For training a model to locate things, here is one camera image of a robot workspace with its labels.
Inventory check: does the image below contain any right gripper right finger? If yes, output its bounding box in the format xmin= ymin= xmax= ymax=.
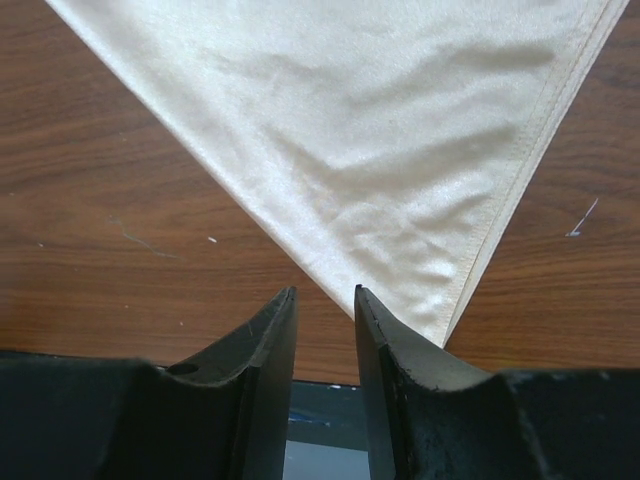
xmin=354 ymin=286 xmax=639 ymax=479

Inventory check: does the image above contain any peach cloth napkin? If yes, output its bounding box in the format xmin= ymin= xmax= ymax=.
xmin=52 ymin=1 xmax=626 ymax=345

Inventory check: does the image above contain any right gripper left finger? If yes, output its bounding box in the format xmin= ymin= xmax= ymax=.
xmin=1 ymin=287 xmax=297 ymax=479

